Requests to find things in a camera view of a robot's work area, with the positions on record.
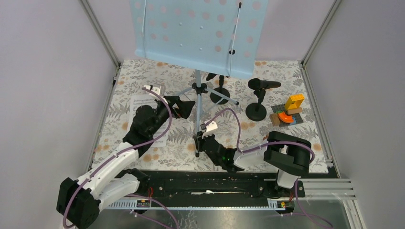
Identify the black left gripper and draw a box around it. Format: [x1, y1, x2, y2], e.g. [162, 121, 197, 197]
[148, 95, 195, 135]

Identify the sheet music page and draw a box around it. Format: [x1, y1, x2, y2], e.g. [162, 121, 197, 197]
[127, 94, 168, 147]

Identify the light blue music stand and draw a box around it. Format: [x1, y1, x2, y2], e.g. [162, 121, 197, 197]
[129, 0, 269, 158]

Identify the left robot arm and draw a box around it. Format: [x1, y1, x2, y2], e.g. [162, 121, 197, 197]
[56, 96, 195, 229]

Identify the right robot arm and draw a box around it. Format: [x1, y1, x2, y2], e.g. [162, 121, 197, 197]
[194, 131, 315, 197]

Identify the front black microphone stand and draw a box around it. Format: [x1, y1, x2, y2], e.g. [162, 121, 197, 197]
[245, 89, 267, 122]

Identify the front black microphone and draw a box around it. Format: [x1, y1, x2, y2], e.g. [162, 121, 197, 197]
[248, 78, 281, 90]

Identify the tan toy brick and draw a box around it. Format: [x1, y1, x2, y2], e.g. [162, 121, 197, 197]
[270, 113, 281, 126]

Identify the orange curved toy block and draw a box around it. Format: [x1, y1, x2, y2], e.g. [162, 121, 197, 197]
[277, 111, 295, 124]

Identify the floral patterned tablecloth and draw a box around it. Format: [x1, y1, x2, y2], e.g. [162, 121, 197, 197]
[92, 60, 328, 173]

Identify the tan brick under yellow block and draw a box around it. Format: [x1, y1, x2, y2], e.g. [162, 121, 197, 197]
[287, 107, 302, 115]

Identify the gray toy baseplate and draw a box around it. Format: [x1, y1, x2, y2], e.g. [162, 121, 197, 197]
[270, 104, 304, 127]

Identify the yellow toy block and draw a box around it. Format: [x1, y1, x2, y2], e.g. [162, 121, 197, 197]
[284, 94, 305, 110]

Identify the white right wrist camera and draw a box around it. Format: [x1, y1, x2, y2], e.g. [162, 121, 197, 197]
[201, 121, 218, 138]

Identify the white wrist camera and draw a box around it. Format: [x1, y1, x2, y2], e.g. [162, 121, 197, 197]
[142, 84, 166, 100]
[201, 121, 218, 138]

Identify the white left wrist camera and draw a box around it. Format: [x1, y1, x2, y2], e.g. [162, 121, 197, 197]
[142, 84, 166, 100]

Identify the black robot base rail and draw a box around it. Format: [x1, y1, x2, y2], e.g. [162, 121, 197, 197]
[115, 169, 306, 208]

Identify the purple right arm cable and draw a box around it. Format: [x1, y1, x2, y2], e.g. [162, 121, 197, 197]
[207, 108, 334, 229]

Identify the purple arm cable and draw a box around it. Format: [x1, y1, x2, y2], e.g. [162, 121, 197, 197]
[62, 87, 181, 229]
[207, 108, 334, 229]

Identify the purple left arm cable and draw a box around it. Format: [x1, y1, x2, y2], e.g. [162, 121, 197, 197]
[62, 87, 181, 229]

